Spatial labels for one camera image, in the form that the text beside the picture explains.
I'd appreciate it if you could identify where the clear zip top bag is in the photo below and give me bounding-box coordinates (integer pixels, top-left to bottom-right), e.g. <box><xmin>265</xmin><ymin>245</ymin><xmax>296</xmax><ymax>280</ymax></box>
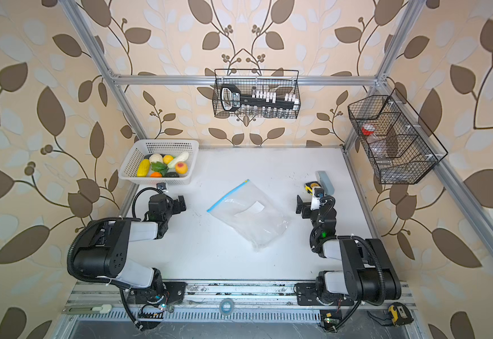
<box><xmin>207</xmin><ymin>179</ymin><xmax>290</xmax><ymax>251</ymax></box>

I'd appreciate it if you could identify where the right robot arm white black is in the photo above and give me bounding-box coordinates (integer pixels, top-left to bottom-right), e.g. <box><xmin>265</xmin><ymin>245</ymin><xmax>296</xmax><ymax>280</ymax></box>
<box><xmin>294</xmin><ymin>186</ymin><xmax>402</xmax><ymax>306</ymax></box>

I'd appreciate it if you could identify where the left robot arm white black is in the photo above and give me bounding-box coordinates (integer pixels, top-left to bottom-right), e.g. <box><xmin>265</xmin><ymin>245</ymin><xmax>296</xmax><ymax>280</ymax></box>
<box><xmin>66</xmin><ymin>184</ymin><xmax>187</xmax><ymax>295</ymax></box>

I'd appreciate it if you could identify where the yellow black tape measure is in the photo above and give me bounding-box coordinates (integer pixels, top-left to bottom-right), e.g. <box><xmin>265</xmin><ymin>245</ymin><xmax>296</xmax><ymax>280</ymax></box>
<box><xmin>305</xmin><ymin>181</ymin><xmax>321</xmax><ymax>195</ymax></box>

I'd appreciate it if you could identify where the yellow corn toy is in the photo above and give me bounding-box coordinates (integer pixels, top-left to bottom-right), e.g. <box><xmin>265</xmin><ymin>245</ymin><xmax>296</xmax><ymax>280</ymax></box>
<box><xmin>136</xmin><ymin>159</ymin><xmax>151</xmax><ymax>177</ymax></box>

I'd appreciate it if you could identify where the grey blue box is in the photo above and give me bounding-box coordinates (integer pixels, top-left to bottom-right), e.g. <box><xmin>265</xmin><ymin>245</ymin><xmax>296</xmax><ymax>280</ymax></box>
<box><xmin>316</xmin><ymin>171</ymin><xmax>335</xmax><ymax>196</ymax></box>

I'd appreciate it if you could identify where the red yellow peach toy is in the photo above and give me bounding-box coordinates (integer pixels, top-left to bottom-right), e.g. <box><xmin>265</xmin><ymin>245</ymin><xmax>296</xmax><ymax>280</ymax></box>
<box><xmin>175</xmin><ymin>162</ymin><xmax>188</xmax><ymax>175</ymax></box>

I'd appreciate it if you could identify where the white plastic basket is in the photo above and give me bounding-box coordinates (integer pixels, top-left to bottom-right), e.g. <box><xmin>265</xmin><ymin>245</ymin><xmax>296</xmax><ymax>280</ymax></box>
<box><xmin>119</xmin><ymin>139</ymin><xmax>199</xmax><ymax>185</ymax></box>

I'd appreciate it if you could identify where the yellow lemon toy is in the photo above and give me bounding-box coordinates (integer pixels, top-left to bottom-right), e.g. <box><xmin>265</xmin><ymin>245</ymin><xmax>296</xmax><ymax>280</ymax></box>
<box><xmin>162</xmin><ymin>155</ymin><xmax>174</xmax><ymax>165</ymax></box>

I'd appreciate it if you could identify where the white garlic toy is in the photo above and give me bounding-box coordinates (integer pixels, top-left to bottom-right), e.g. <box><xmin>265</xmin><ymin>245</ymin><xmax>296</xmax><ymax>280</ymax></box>
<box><xmin>149</xmin><ymin>153</ymin><xmax>163</xmax><ymax>163</ymax></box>

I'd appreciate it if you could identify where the white radish toy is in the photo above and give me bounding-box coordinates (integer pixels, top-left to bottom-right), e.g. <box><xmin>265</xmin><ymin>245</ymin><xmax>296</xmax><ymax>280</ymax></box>
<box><xmin>167</xmin><ymin>151</ymin><xmax>190</xmax><ymax>170</ymax></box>

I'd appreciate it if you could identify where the red capped clear container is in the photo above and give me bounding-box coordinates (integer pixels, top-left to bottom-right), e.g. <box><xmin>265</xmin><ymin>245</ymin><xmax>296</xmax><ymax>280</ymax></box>
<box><xmin>361</xmin><ymin>123</ymin><xmax>376</xmax><ymax>137</ymax></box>

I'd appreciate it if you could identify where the blue tape roll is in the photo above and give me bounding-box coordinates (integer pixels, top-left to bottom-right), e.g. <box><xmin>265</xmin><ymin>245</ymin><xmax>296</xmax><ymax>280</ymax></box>
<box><xmin>219</xmin><ymin>298</ymin><xmax>234</xmax><ymax>317</ymax></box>

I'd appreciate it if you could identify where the black tool with white pieces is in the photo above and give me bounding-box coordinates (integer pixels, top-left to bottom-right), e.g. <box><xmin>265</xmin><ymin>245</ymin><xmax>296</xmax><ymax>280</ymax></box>
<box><xmin>218</xmin><ymin>84</ymin><xmax>300</xmax><ymax>112</ymax></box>

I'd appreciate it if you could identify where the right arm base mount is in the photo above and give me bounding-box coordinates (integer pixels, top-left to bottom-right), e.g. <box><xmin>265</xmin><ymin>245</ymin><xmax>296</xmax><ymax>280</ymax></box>
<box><xmin>294</xmin><ymin>282</ymin><xmax>355</xmax><ymax>307</ymax></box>

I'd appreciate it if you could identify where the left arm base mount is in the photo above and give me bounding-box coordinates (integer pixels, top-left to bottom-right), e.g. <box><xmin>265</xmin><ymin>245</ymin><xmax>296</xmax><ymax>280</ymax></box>
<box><xmin>127</xmin><ymin>281</ymin><xmax>187</xmax><ymax>305</ymax></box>

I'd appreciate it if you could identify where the black wire basket right wall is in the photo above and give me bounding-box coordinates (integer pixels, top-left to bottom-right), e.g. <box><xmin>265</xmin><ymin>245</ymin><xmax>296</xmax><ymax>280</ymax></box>
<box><xmin>348</xmin><ymin>89</ymin><xmax>448</xmax><ymax>184</ymax></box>

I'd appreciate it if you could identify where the black wire basket wall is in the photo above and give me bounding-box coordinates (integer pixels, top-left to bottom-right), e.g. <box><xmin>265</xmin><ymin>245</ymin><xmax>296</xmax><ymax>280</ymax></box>
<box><xmin>212</xmin><ymin>68</ymin><xmax>301</xmax><ymax>119</ymax></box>
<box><xmin>348</xmin><ymin>89</ymin><xmax>448</xmax><ymax>184</ymax></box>

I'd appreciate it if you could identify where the white handled tool on rail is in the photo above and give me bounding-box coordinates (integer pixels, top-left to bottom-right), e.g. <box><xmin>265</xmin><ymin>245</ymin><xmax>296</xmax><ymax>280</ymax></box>
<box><xmin>63</xmin><ymin>304</ymin><xmax>113</xmax><ymax>315</ymax></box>

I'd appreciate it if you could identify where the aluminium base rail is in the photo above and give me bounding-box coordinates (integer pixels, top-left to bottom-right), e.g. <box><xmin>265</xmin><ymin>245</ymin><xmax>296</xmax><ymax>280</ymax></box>
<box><xmin>61</xmin><ymin>279</ymin><xmax>419</xmax><ymax>325</ymax></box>

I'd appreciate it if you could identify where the yellow tape measure on rail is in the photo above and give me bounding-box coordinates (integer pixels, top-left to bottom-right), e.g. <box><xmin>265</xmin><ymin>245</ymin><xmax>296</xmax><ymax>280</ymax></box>
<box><xmin>388</xmin><ymin>302</ymin><xmax>414</xmax><ymax>326</ymax></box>

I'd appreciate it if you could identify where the black wire basket back wall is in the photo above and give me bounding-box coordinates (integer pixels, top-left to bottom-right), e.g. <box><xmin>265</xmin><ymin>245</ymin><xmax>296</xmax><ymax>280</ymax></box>
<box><xmin>212</xmin><ymin>68</ymin><xmax>301</xmax><ymax>119</ymax></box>

